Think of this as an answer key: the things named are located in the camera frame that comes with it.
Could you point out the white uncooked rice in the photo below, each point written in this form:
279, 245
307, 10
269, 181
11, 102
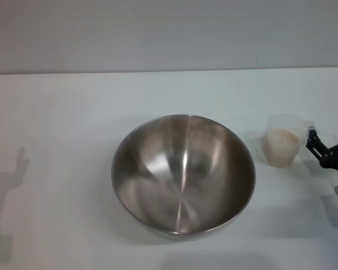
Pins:
281, 139

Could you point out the clear plastic measuring cup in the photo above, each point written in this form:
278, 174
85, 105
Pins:
271, 154

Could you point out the stainless steel mixing bowl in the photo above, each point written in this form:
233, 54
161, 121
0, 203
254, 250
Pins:
183, 182

